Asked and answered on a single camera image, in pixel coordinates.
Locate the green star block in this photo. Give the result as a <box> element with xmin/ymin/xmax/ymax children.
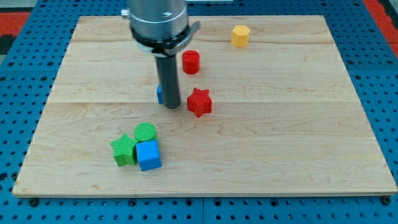
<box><xmin>110</xmin><ymin>133</ymin><xmax>138</xmax><ymax>167</ymax></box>

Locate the red cylinder block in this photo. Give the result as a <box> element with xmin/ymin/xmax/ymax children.
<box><xmin>182</xmin><ymin>50</ymin><xmax>200</xmax><ymax>75</ymax></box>

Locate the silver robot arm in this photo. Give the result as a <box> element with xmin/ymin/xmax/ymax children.
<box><xmin>127</xmin><ymin>0</ymin><xmax>201</xmax><ymax>57</ymax></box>

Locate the red star block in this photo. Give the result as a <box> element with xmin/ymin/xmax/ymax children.
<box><xmin>187</xmin><ymin>88</ymin><xmax>213</xmax><ymax>118</ymax></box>

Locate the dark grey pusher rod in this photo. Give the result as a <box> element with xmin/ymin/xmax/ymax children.
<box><xmin>155</xmin><ymin>55</ymin><xmax>181</xmax><ymax>109</ymax></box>

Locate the blue cube block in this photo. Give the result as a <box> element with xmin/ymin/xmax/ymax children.
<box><xmin>136</xmin><ymin>140</ymin><xmax>162</xmax><ymax>171</ymax></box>

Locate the green circle block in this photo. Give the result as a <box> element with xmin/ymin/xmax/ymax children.
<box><xmin>134</xmin><ymin>123</ymin><xmax>157</xmax><ymax>142</ymax></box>

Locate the blue block behind rod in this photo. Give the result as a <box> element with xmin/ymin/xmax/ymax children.
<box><xmin>156</xmin><ymin>84</ymin><xmax>164</xmax><ymax>105</ymax></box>

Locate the wooden board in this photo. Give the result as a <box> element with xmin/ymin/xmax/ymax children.
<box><xmin>13</xmin><ymin>16</ymin><xmax>397</xmax><ymax>198</ymax></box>

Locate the yellow hexagon block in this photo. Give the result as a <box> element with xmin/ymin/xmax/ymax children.
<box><xmin>231</xmin><ymin>25</ymin><xmax>251</xmax><ymax>48</ymax></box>

